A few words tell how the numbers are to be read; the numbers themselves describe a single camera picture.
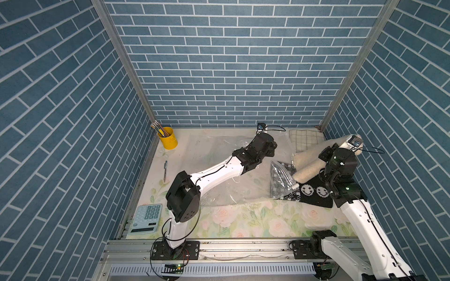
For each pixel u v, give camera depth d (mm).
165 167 1014
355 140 571
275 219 829
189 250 737
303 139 1107
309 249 732
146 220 804
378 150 789
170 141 1046
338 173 525
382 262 392
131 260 721
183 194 496
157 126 997
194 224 418
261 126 705
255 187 915
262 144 607
